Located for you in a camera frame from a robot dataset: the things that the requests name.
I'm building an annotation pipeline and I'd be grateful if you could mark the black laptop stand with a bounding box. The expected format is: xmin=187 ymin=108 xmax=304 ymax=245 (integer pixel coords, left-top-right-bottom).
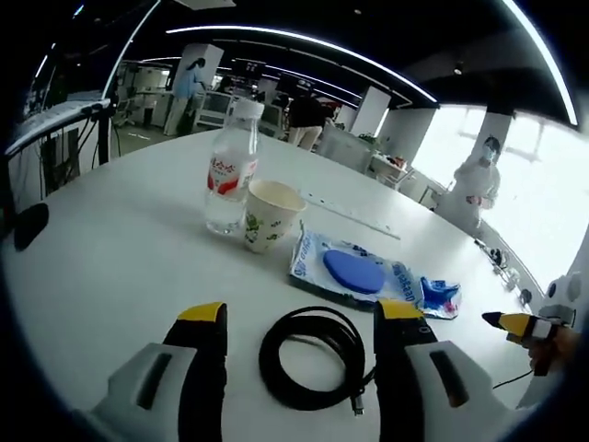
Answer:
xmin=36 ymin=103 xmax=116 ymax=194

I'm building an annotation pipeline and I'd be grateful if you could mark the silver laptop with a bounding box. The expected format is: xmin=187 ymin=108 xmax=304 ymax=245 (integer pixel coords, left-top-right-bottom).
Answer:
xmin=4 ymin=89 xmax=114 ymax=156

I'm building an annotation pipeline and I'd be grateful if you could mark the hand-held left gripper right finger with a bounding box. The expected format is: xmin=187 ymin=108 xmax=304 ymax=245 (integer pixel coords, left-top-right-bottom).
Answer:
xmin=373 ymin=297 xmax=510 ymax=442

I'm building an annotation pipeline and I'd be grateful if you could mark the paper cup green print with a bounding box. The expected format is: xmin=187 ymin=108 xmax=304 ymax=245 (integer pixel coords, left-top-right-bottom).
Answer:
xmin=242 ymin=180 xmax=308 ymax=254

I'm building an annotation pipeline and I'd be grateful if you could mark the clear water bottle red label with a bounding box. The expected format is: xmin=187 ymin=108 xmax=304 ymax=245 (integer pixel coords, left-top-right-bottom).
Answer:
xmin=204 ymin=99 xmax=266 ymax=236

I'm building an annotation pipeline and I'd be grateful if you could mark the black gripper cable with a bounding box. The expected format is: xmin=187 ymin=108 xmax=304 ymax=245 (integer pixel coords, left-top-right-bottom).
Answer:
xmin=491 ymin=367 xmax=537 ymax=390

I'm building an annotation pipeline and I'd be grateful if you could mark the clear packet with blue sponge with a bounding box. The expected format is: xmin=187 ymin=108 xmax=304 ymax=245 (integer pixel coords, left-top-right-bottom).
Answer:
xmin=288 ymin=220 xmax=424 ymax=312

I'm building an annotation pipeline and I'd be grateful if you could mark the small clutter on table edge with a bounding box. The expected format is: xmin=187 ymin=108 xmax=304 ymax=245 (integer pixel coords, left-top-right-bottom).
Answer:
xmin=476 ymin=238 xmax=535 ymax=305

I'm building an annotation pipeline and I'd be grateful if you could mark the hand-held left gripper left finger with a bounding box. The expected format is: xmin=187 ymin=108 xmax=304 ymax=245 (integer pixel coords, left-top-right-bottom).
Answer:
xmin=89 ymin=301 xmax=230 ymax=442

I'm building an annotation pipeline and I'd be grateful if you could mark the black oval pouch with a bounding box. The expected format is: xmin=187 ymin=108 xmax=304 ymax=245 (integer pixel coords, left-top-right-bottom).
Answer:
xmin=13 ymin=202 xmax=51 ymax=252

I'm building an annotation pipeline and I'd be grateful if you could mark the white table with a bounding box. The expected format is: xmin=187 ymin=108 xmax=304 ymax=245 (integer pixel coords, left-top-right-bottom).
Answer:
xmin=0 ymin=128 xmax=553 ymax=442

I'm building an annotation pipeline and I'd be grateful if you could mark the person's right hand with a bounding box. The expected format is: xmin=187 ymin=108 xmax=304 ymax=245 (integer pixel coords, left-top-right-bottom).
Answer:
xmin=526 ymin=329 xmax=579 ymax=377

